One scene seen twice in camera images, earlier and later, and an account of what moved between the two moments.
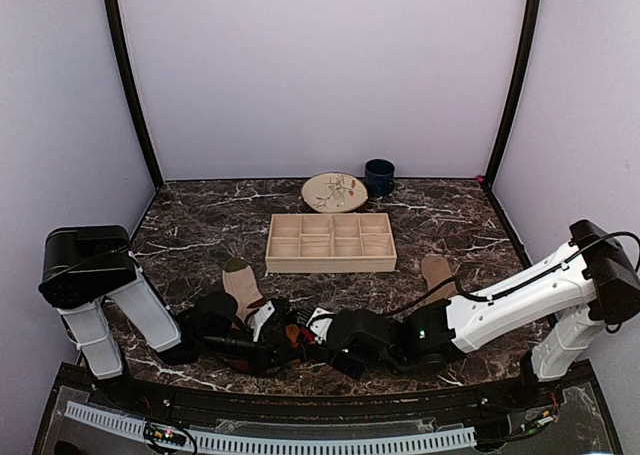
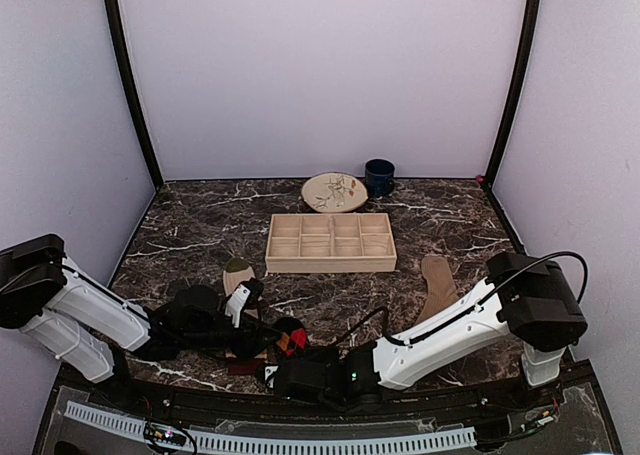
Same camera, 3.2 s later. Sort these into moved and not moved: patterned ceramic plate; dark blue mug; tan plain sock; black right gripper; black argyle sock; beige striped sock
Moved: black argyle sock; black right gripper
Not moved: beige striped sock; tan plain sock; patterned ceramic plate; dark blue mug
